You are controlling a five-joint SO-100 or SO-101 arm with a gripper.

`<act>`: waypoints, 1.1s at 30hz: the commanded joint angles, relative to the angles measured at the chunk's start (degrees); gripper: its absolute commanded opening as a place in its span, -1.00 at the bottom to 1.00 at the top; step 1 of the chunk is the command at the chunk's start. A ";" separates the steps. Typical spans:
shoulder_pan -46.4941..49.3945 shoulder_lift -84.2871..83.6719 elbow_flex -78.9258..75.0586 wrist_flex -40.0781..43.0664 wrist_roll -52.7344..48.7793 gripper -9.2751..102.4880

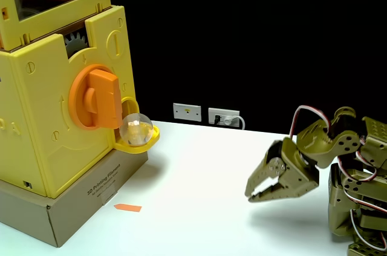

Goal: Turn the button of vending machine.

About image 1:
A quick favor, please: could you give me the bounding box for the brown cardboard box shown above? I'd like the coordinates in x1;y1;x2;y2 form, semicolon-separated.
0;149;149;249

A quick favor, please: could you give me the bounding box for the white wall socket plate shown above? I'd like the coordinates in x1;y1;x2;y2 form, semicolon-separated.
172;102;202;123

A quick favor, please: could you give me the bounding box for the white wall socket with plugs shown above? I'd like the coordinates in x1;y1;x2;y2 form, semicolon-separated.
207;107;241;128

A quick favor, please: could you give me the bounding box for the yellow dispensing tray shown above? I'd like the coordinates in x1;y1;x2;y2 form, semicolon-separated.
114;125;160;155

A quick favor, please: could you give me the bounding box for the clear capsule ball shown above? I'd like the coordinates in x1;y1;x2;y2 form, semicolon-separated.
119;113;154;147

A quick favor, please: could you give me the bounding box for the orange paper arrow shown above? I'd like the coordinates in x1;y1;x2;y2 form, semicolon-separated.
113;203;143;214

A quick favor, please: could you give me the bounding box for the yellow toy vending machine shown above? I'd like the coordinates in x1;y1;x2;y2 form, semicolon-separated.
0;0;160;200

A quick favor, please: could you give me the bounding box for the grey gear wheel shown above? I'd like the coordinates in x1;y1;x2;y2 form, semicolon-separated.
63;32;89;57

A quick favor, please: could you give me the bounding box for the orange turn knob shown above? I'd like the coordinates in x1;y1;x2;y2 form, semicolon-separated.
68;64;124;131

